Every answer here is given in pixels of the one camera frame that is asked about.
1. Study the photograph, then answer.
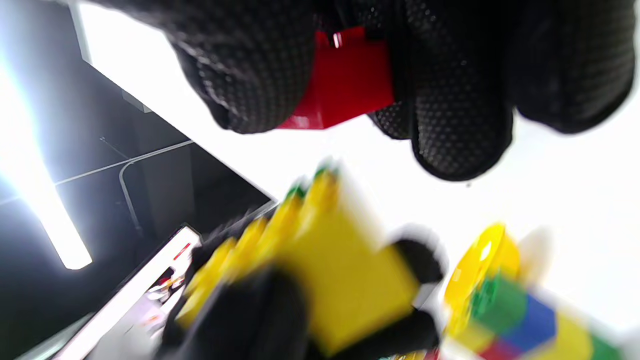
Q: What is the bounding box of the person's right hand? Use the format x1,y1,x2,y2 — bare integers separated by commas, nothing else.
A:
65,0,638,182

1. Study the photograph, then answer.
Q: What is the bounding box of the red square toy brick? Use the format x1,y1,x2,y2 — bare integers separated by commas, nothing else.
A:
277,26,396,131

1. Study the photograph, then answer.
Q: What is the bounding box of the cube shaped toy brick stack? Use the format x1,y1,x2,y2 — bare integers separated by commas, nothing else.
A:
450,275,626,360

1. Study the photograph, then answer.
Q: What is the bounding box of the yellow plastic bowl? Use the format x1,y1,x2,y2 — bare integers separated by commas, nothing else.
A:
444,223,522,337

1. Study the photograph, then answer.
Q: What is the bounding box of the ceiling light strip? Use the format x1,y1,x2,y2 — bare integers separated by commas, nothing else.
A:
0,50,93,271

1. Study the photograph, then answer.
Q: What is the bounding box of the person's left hand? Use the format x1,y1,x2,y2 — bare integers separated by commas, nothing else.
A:
160,239,447,360

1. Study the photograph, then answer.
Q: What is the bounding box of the stepped toy brick stack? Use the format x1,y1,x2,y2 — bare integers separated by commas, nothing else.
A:
175,167,421,357

